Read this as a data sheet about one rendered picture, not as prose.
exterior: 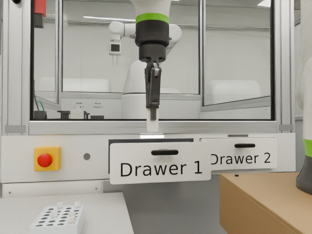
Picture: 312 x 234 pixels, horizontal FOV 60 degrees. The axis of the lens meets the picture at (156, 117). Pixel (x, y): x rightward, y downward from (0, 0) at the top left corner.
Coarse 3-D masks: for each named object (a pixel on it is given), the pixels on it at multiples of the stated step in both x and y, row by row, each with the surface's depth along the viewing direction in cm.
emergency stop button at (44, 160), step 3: (45, 153) 79; (39, 156) 78; (42, 156) 78; (45, 156) 78; (48, 156) 78; (51, 156) 79; (39, 159) 78; (42, 159) 78; (45, 159) 78; (48, 159) 78; (51, 159) 79; (39, 162) 78; (42, 162) 78; (45, 162) 78; (48, 162) 78; (51, 162) 79; (42, 165) 78; (45, 165) 78; (48, 165) 79
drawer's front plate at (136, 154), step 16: (112, 144) 73; (128, 144) 74; (144, 144) 75; (160, 144) 76; (176, 144) 77; (192, 144) 78; (208, 144) 78; (112, 160) 73; (128, 160) 74; (144, 160) 75; (160, 160) 76; (176, 160) 77; (192, 160) 77; (208, 160) 78; (112, 176) 73; (128, 176) 74; (144, 176) 75; (160, 176) 76; (176, 176) 76; (192, 176) 77; (208, 176) 78
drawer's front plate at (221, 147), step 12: (216, 144) 94; (228, 144) 95; (264, 144) 98; (276, 144) 99; (240, 156) 96; (252, 156) 97; (264, 156) 98; (276, 156) 98; (216, 168) 94; (228, 168) 95; (240, 168) 96; (252, 168) 97; (264, 168) 98
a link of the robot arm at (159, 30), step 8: (136, 24) 72; (144, 24) 70; (152, 24) 70; (160, 24) 70; (168, 24) 73; (136, 32) 72; (144, 32) 70; (152, 32) 70; (160, 32) 70; (168, 32) 73; (136, 40) 72; (144, 40) 70; (152, 40) 70; (160, 40) 70; (168, 40) 73
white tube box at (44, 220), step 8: (48, 208) 60; (56, 208) 60; (64, 208) 60; (72, 208) 60; (80, 208) 60; (40, 216) 55; (48, 216) 55; (64, 216) 55; (80, 216) 55; (32, 224) 50; (40, 224) 51; (48, 224) 51; (56, 224) 51; (64, 224) 51; (80, 224) 55; (32, 232) 49; (40, 232) 49; (48, 232) 49; (56, 232) 49; (64, 232) 50; (72, 232) 50; (80, 232) 55
